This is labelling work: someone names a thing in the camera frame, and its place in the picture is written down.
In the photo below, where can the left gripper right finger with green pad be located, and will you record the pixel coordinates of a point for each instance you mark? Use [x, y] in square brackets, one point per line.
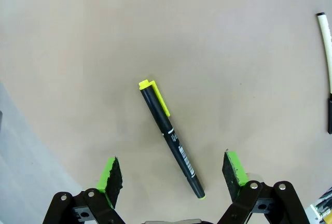
[233, 172]

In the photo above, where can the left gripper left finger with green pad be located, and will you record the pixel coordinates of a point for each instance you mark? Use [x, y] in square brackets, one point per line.
[111, 180]

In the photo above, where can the black highlighter pen yellow cap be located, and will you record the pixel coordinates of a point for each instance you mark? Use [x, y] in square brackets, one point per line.
[171, 136]

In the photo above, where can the white marker pen black cap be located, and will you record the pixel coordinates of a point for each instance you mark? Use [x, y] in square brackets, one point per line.
[326, 45]

